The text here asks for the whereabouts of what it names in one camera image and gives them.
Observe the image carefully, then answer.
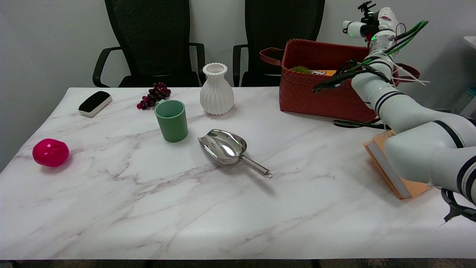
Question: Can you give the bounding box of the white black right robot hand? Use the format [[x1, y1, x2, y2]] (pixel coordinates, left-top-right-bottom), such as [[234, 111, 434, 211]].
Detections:
[[342, 6, 399, 38]]

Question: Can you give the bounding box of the red woven basket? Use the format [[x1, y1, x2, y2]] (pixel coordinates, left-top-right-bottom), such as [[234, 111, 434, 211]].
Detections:
[[260, 39, 421, 123]]

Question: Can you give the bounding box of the black mesh office chair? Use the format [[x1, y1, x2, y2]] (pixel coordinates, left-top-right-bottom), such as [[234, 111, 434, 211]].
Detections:
[[233, 0, 326, 87], [92, 0, 206, 88]]

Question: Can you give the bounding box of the orange pineapple book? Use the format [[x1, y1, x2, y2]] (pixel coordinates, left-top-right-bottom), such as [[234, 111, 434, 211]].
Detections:
[[363, 130, 432, 200]]

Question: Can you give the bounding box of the white ribbed vase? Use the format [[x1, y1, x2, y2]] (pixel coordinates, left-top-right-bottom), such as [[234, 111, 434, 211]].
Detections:
[[200, 63, 235, 115]]

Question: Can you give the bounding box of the shiny metal scoop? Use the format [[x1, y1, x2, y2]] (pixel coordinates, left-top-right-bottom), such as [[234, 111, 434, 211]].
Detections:
[[197, 129, 274, 179]]

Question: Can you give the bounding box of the green cup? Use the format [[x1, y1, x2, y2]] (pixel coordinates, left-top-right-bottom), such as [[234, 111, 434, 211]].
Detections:
[[154, 99, 189, 143]]

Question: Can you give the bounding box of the dark red grape bunch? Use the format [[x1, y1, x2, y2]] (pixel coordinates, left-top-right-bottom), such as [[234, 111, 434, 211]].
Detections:
[[136, 82, 172, 111]]

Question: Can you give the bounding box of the black white board eraser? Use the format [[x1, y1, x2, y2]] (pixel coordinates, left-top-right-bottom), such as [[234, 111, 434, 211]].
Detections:
[[78, 91, 113, 117]]

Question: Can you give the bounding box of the pink plastic apple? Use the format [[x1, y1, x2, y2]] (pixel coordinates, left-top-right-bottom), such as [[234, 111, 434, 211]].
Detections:
[[32, 138, 70, 168]]

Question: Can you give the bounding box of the black green cable bundle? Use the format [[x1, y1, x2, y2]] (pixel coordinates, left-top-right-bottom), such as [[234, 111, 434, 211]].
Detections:
[[312, 20, 429, 93]]

